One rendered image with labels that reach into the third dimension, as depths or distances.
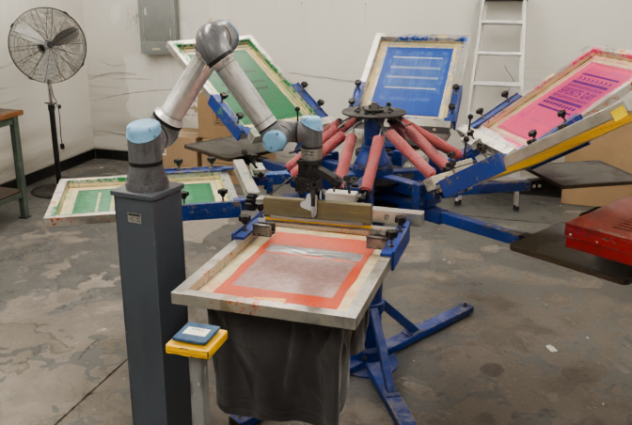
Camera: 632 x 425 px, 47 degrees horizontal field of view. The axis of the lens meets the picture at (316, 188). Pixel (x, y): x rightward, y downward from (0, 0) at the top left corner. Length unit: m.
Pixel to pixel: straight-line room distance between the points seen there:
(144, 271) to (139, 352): 0.33
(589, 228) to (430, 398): 1.37
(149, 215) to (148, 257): 0.16
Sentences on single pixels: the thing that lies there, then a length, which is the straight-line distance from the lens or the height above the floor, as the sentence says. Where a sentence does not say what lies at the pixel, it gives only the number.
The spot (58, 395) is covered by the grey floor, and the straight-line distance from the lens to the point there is 3.80.
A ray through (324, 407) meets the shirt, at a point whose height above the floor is 0.61.
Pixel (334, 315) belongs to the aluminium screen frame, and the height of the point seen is 0.99.
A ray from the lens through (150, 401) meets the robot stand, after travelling 2.92.
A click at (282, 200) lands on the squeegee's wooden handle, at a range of 2.66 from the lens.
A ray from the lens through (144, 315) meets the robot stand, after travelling 2.75.
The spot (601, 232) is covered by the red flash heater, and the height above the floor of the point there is 1.10.
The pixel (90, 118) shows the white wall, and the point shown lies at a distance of 8.10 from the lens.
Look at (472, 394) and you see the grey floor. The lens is 3.69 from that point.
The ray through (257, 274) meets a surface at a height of 0.96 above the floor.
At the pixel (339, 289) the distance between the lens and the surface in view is 2.36.
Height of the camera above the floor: 1.93
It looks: 17 degrees down
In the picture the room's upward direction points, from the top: straight up
